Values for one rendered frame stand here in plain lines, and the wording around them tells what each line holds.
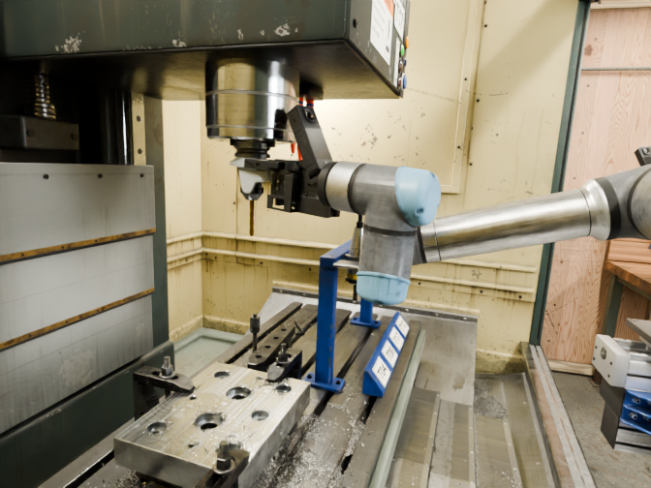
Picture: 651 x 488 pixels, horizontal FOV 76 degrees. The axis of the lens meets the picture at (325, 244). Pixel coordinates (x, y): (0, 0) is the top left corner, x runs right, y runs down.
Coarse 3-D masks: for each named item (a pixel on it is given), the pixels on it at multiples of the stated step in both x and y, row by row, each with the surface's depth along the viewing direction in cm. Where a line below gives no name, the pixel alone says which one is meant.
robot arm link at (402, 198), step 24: (360, 168) 58; (384, 168) 57; (408, 168) 56; (360, 192) 57; (384, 192) 55; (408, 192) 53; (432, 192) 55; (384, 216) 56; (408, 216) 54; (432, 216) 56
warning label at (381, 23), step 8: (376, 0) 64; (384, 0) 69; (376, 8) 65; (384, 8) 69; (392, 8) 75; (376, 16) 65; (384, 16) 70; (376, 24) 66; (384, 24) 70; (376, 32) 66; (384, 32) 71; (376, 40) 67; (384, 40) 72; (376, 48) 67; (384, 48) 72; (384, 56) 73
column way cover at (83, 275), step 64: (0, 192) 75; (64, 192) 87; (128, 192) 103; (0, 256) 76; (64, 256) 89; (128, 256) 106; (0, 320) 78; (64, 320) 90; (128, 320) 109; (0, 384) 80; (64, 384) 93
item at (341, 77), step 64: (0, 0) 71; (64, 0) 67; (128, 0) 63; (192, 0) 60; (256, 0) 56; (320, 0) 54; (64, 64) 74; (128, 64) 71; (192, 64) 69; (320, 64) 65; (384, 64) 74
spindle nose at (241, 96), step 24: (216, 72) 65; (240, 72) 64; (264, 72) 65; (288, 72) 67; (216, 96) 66; (240, 96) 65; (264, 96) 65; (288, 96) 68; (216, 120) 67; (240, 120) 65; (264, 120) 66; (288, 120) 69
